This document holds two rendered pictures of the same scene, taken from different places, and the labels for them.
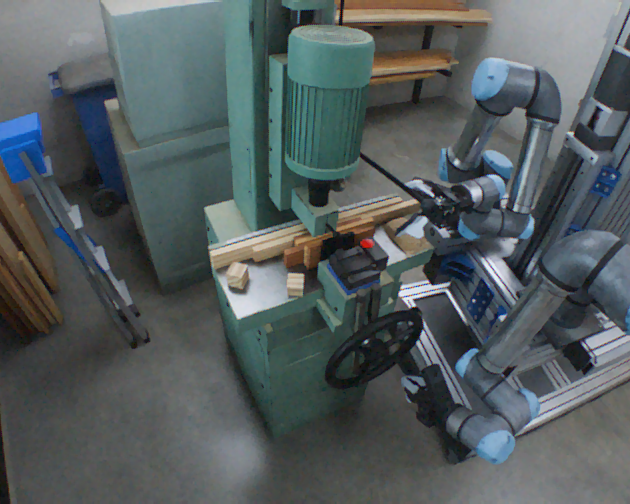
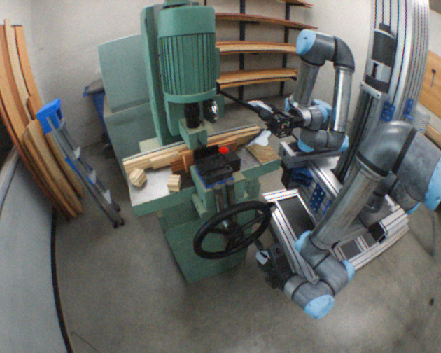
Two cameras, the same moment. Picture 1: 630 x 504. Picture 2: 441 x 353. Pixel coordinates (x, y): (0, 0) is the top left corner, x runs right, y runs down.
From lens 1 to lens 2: 0.37 m
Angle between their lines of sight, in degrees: 5
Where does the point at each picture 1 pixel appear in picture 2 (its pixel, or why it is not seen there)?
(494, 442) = (318, 305)
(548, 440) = (354, 281)
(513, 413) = (335, 280)
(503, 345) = (330, 227)
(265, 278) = (157, 179)
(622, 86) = (384, 50)
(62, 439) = (80, 272)
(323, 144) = (182, 75)
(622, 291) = (423, 169)
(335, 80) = (183, 28)
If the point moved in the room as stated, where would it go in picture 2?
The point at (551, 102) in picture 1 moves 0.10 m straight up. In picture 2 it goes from (347, 55) to (350, 33)
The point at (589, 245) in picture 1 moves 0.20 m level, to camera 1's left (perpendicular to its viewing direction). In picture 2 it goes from (395, 129) to (309, 111)
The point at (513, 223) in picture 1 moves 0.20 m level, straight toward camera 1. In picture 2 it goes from (334, 139) to (323, 162)
